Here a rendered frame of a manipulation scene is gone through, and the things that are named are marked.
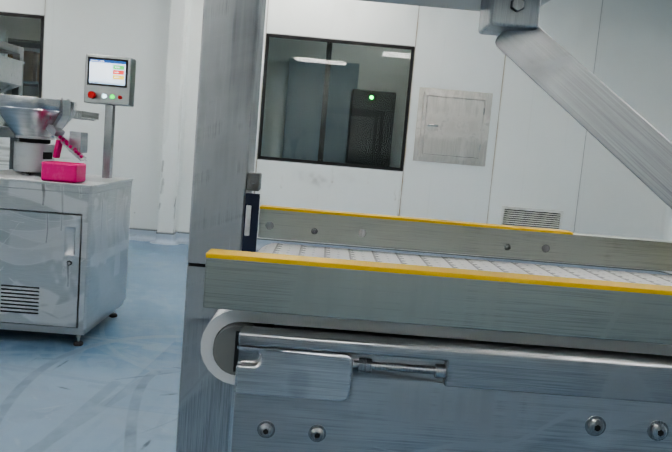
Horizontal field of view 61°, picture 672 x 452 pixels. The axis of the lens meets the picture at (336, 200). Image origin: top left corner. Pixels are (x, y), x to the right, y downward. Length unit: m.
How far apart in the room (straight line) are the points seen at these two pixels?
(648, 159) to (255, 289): 0.23
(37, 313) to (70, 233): 0.40
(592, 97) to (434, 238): 0.31
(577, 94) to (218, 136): 0.40
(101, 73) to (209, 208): 2.58
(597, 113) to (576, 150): 5.56
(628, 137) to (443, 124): 5.15
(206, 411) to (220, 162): 0.28
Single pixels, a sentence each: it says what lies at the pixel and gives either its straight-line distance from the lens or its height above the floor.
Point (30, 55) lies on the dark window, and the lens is 6.10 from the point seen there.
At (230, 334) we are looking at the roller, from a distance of 0.38.
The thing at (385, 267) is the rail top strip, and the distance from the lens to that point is 0.35.
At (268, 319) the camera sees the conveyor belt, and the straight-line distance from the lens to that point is 0.38.
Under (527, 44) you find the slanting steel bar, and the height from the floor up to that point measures 1.09.
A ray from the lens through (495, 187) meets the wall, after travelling 5.67.
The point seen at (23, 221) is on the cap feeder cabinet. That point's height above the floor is 0.57.
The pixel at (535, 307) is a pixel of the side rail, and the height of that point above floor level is 0.94.
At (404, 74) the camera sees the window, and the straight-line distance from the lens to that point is 5.51.
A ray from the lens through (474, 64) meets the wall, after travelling 5.64.
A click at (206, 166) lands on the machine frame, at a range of 0.64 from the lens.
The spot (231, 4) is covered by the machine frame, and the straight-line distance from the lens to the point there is 0.65.
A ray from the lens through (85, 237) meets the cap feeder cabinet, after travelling 2.83.
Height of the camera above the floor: 1.02
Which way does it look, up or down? 5 degrees down
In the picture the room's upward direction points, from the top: 5 degrees clockwise
